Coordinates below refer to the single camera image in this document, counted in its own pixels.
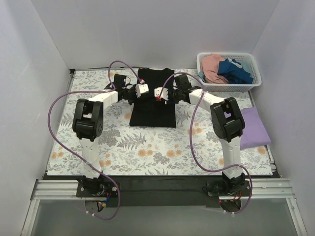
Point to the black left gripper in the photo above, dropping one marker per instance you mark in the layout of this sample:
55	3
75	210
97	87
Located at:
134	91

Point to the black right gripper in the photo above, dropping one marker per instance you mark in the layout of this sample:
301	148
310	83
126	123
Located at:
171	94

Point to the black t shirt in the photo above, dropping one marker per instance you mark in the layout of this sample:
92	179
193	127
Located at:
147	110

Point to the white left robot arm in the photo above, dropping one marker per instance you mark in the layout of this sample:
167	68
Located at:
88	127

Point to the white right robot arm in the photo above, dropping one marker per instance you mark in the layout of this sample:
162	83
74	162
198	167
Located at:
228	125

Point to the pink t shirt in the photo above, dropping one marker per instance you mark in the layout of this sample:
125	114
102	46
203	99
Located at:
210	66

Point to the white plastic laundry basket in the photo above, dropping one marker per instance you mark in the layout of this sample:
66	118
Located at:
247	61

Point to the blue t shirt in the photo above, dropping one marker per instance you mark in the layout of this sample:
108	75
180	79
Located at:
234	72

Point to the folded purple t shirt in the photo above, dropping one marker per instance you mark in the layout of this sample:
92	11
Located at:
254	133

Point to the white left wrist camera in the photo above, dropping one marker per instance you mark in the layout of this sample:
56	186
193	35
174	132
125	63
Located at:
141	89

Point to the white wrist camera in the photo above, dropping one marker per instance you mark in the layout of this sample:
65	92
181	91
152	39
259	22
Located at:
141	89
161	94

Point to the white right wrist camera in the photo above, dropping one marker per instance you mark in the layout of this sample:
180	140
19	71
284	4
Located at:
161	94

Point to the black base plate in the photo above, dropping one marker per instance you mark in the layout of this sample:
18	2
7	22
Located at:
148	191

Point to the aluminium frame rail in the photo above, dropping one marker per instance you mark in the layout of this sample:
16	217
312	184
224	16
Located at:
260	188

